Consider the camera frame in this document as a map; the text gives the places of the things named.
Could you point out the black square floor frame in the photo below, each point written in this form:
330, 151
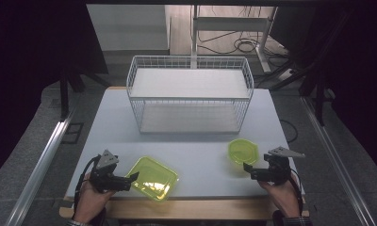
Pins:
67, 138

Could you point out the white power strip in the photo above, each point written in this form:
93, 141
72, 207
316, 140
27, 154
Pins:
285, 75

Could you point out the white metal desk frame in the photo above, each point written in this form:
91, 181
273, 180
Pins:
230, 23

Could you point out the person's left hand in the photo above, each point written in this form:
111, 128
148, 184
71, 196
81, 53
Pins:
89, 204

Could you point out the yellow-green rectangular plastic tray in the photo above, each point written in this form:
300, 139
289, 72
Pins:
152, 179

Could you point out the dark curtain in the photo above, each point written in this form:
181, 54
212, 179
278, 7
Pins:
26, 62
362, 78

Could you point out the white cabinet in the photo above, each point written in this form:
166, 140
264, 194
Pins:
127, 28

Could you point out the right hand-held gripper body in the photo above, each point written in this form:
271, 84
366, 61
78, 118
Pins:
279, 169

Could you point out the yellow-green round plastic bowl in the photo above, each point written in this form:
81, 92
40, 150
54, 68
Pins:
243, 152

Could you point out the aluminium rail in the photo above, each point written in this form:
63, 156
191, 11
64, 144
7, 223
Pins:
42, 163
334, 163

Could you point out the black metal stand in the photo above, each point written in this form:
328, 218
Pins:
318, 94
64, 94

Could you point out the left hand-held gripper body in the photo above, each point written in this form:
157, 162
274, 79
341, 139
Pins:
106, 160

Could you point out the person's right hand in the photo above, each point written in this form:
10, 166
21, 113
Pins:
284, 197

